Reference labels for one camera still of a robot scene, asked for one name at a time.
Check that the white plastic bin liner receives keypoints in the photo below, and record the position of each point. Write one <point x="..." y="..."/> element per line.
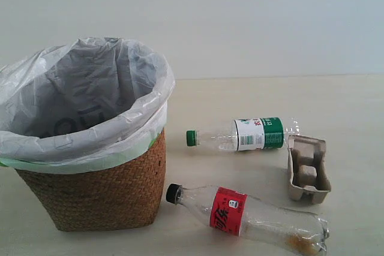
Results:
<point x="87" y="106"/>

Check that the red-label clear cola bottle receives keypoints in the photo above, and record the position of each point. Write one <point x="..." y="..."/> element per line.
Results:
<point x="241" y="215"/>

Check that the green-label clear water bottle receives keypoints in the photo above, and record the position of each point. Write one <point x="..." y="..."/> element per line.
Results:
<point x="245" y="134"/>

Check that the woven wicker waste basket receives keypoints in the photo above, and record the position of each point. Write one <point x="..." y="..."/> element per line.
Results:
<point x="119" y="198"/>

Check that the grey paper pulp tray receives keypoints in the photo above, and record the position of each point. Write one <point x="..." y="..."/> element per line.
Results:
<point x="306" y="169"/>

